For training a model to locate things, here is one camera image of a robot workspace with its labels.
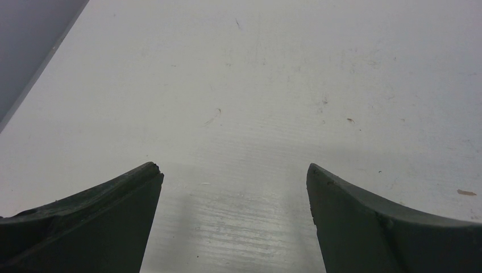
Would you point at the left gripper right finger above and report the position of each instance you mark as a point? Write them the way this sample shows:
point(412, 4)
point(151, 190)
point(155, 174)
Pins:
point(359, 231)

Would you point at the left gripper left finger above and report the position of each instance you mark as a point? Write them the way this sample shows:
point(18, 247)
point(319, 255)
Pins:
point(102, 229)

